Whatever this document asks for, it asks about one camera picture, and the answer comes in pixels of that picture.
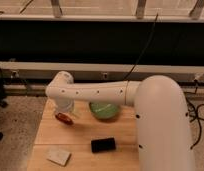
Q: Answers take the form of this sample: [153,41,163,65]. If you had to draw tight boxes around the beige sponge block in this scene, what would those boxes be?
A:
[47,147,71,166]

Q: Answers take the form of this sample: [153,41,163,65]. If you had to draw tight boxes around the black hanging cable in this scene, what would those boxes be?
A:
[123,13,160,82]

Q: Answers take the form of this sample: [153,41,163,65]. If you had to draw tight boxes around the black floor cables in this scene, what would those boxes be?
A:
[185,96,204,150]

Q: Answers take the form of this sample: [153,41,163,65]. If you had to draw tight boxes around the green ceramic bowl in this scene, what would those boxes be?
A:
[89,102,120,120]

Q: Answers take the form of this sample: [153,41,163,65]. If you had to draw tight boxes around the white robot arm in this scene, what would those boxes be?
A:
[45,71,196,171]

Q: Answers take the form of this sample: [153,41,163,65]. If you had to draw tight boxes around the wooden table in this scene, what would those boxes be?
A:
[27,99,140,171]

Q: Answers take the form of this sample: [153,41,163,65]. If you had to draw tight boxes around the black rectangular phone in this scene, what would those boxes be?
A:
[91,138,116,153]

